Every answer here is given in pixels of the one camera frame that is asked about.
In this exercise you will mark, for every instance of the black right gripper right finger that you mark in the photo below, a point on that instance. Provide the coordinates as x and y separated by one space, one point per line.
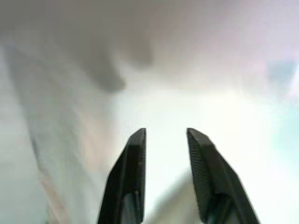
215 182

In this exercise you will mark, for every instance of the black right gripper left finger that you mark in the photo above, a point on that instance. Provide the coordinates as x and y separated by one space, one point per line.
127 182

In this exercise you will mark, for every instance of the beige bed mattress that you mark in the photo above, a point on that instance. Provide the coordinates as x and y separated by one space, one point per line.
175 109

